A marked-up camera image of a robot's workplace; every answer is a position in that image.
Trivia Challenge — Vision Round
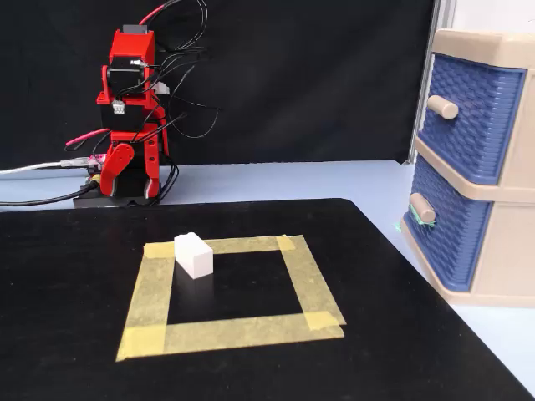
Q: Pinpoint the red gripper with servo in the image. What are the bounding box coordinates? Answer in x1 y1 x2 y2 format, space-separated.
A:
101 124 169 200

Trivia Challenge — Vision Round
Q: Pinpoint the white cube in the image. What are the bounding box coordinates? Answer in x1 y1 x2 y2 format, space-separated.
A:
173 231 215 280

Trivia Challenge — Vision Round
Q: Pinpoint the blue woven-pattern drawer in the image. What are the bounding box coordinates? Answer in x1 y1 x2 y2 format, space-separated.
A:
401 155 495 292
416 53 527 186

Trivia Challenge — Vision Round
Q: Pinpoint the motor controller board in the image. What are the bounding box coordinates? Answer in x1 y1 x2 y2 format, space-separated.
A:
85 152 106 173

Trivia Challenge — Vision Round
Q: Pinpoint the yellow masking tape strip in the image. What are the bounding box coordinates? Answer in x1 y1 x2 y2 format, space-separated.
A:
122 246 177 361
143 234 307 259
115 312 346 363
275 235 348 332

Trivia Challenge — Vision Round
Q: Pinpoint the black table mat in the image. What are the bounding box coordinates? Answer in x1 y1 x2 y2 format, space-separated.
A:
0 198 535 401

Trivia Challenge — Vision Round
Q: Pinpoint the black backdrop curtain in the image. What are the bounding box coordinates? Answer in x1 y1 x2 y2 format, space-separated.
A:
0 0 436 169

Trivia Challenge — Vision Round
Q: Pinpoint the green tape piece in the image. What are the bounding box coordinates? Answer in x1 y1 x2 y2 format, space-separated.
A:
407 206 437 229

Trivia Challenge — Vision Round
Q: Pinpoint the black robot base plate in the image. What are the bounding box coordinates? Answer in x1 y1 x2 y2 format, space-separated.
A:
72 192 162 209

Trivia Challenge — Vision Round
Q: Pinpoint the pink wire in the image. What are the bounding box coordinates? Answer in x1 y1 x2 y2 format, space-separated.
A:
64 128 113 150

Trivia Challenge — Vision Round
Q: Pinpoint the black power cable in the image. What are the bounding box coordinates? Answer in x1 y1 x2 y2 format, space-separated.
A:
0 173 102 207

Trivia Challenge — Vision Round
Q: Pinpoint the pale USB cable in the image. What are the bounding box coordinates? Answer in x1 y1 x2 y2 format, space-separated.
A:
0 157 91 176

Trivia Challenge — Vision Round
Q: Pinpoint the black servo wire bundle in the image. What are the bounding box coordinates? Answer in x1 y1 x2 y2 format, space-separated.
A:
144 0 222 201

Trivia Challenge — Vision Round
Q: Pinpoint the red wire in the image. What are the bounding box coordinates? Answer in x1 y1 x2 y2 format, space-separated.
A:
139 0 179 26

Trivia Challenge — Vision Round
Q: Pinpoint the blue woven-pattern drawer, clean handle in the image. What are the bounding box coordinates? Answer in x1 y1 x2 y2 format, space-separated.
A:
416 53 527 186

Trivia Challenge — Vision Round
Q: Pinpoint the beige plastic drawer cabinet frame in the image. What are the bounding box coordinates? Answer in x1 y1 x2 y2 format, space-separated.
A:
400 28 535 309

